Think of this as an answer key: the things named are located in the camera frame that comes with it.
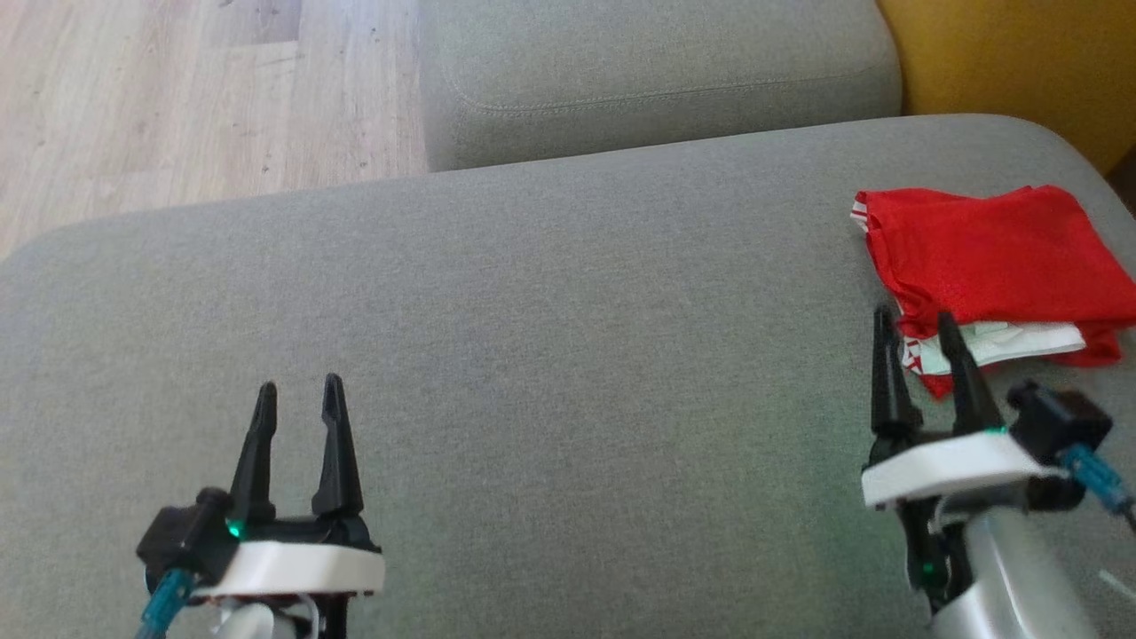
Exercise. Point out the red basketball jersey with number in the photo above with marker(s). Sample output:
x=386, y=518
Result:
x=994, y=253

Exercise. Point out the large grey sofa seat cushion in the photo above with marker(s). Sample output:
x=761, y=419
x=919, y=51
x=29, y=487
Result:
x=550, y=355

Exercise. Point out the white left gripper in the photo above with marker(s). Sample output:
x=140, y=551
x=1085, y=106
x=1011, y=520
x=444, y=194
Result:
x=302, y=568

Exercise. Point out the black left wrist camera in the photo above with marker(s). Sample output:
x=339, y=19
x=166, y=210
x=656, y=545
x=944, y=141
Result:
x=182, y=537

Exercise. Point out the red shorts with white stripe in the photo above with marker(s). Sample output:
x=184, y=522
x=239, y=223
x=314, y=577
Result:
x=934, y=383

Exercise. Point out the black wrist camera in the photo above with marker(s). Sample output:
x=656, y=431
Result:
x=182, y=537
x=1061, y=422

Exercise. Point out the yellow furniture panel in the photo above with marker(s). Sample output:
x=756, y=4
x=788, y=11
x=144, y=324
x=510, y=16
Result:
x=1021, y=62

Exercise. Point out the small grey sofa cushion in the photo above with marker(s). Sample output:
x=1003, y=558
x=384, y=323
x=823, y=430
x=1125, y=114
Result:
x=657, y=71

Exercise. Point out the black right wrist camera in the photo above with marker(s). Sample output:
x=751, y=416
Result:
x=1061, y=422

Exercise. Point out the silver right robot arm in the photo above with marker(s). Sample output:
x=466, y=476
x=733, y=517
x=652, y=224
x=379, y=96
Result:
x=1003, y=577

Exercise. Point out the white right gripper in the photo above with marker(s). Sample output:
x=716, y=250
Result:
x=950, y=466

